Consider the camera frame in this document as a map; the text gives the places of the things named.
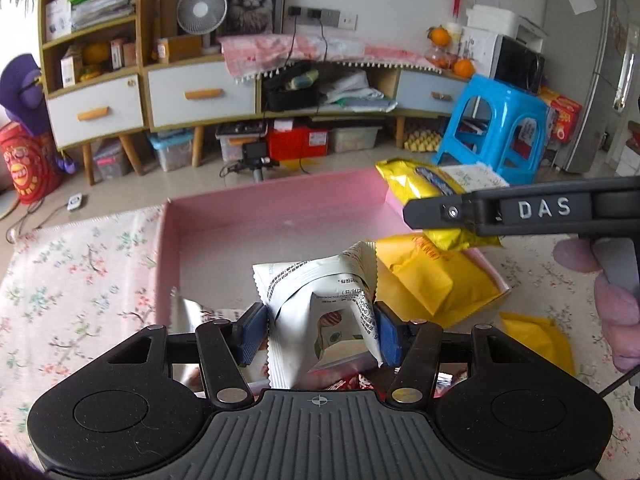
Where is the white snack packet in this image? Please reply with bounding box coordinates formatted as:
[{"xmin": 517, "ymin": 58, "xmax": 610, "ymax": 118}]
[{"xmin": 252, "ymin": 240, "xmax": 387, "ymax": 392}]

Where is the grey power outlet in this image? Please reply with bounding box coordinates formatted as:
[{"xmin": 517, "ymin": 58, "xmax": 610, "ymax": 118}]
[{"xmin": 288, "ymin": 6, "xmax": 341, "ymax": 26}]

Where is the white foam box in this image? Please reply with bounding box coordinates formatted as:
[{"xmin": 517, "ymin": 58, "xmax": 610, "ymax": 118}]
[{"xmin": 466, "ymin": 4, "xmax": 522, "ymax": 37}]

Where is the person's right hand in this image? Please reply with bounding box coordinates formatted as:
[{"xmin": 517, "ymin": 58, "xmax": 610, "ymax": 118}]
[{"xmin": 553, "ymin": 237, "xmax": 640, "ymax": 375}]

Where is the black cable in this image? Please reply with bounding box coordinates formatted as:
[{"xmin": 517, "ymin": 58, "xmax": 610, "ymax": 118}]
[{"xmin": 599, "ymin": 364, "xmax": 640, "ymax": 397}]

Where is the blue plastic stool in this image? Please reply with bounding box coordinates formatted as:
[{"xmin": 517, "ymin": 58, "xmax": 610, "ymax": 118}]
[{"xmin": 432, "ymin": 74, "xmax": 554, "ymax": 186}]

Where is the glass jar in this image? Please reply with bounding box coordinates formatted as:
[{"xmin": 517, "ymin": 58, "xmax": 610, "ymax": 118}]
[{"xmin": 424, "ymin": 44, "xmax": 454, "ymax": 69}]

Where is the floral tablecloth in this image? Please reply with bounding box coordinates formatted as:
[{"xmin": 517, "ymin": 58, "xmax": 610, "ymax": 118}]
[{"xmin": 0, "ymin": 162, "xmax": 640, "ymax": 480}]

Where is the yellow blue-label snack packet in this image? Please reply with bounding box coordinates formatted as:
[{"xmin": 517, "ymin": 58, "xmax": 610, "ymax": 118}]
[{"xmin": 375, "ymin": 157, "xmax": 503, "ymax": 252}]

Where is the pink cloth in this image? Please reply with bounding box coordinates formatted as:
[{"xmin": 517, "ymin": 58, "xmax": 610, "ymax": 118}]
[{"xmin": 220, "ymin": 32, "xmax": 444, "ymax": 86}]

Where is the silver snack packet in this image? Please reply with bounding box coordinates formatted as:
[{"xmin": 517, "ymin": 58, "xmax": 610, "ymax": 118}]
[{"xmin": 171, "ymin": 287, "xmax": 273, "ymax": 392}]

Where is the wooden shelf cabinet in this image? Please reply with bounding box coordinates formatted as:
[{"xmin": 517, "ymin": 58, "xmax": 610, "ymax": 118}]
[{"xmin": 37, "ymin": 0, "xmax": 157, "ymax": 187}]

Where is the wooden tv cabinet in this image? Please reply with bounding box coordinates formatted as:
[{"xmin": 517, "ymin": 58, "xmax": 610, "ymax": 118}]
[{"xmin": 142, "ymin": 52, "xmax": 472, "ymax": 169}]

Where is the clear blue-lid storage bin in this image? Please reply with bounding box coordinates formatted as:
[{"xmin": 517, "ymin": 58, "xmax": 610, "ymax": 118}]
[{"xmin": 148, "ymin": 130, "xmax": 195, "ymax": 172}]

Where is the purple plush toy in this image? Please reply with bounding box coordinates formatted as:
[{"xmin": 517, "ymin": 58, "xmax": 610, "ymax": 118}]
[{"xmin": 0, "ymin": 52, "xmax": 52, "ymax": 137}]

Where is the red box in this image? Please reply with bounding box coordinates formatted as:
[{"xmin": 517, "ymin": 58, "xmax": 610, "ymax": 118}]
[{"xmin": 266, "ymin": 126, "xmax": 329, "ymax": 161}]

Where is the black microwave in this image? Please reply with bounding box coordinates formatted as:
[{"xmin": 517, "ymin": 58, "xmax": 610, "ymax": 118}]
[{"xmin": 492, "ymin": 35, "xmax": 546, "ymax": 95}]

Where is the silver refrigerator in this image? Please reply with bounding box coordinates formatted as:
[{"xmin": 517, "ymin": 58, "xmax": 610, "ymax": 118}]
[{"xmin": 542, "ymin": 0, "xmax": 640, "ymax": 176}]

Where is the stack of papers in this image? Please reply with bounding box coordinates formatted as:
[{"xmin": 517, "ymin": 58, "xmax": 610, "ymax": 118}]
[{"xmin": 70, "ymin": 0, "xmax": 137, "ymax": 32}]

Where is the egg tray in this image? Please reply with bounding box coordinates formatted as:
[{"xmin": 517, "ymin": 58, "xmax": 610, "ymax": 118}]
[{"xmin": 404, "ymin": 127, "xmax": 442, "ymax": 152}]

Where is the red yellow carton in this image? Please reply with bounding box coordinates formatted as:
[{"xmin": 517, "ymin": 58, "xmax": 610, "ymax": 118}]
[{"xmin": 537, "ymin": 87, "xmax": 584, "ymax": 144}]

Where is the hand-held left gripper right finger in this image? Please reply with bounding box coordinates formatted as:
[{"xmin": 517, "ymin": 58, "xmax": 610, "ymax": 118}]
[{"xmin": 374, "ymin": 301, "xmax": 541, "ymax": 408}]

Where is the pink box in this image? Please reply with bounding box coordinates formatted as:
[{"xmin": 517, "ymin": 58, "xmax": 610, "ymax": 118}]
[{"xmin": 154, "ymin": 167, "xmax": 512, "ymax": 336}]

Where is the red bucket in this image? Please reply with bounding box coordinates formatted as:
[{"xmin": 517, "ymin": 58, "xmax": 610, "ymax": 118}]
[{"xmin": 0, "ymin": 122, "xmax": 64, "ymax": 205}]

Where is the white desk fan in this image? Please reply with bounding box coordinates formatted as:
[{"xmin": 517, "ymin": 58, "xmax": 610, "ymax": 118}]
[{"xmin": 176, "ymin": 0, "xmax": 229, "ymax": 56}]

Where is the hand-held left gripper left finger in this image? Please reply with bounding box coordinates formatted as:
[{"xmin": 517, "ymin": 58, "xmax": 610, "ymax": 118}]
[{"xmin": 105, "ymin": 302, "xmax": 271, "ymax": 408}]

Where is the black bag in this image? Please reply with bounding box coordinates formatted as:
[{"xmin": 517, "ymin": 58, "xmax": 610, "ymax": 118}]
[{"xmin": 262, "ymin": 67, "xmax": 321, "ymax": 113}]

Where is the pile of folded cloths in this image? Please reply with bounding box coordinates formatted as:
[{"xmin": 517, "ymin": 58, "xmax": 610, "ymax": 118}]
[{"xmin": 320, "ymin": 70, "xmax": 399, "ymax": 113}]

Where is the red snack packet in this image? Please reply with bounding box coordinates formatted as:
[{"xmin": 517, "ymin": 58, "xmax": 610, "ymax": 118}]
[{"xmin": 300, "ymin": 360, "xmax": 471, "ymax": 397}]

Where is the white printed carton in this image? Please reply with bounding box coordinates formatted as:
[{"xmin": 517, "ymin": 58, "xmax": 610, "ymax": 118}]
[{"xmin": 459, "ymin": 25, "xmax": 502, "ymax": 79}]

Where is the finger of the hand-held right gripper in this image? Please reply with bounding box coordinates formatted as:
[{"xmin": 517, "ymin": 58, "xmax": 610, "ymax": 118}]
[{"xmin": 402, "ymin": 190, "xmax": 482, "ymax": 236}]

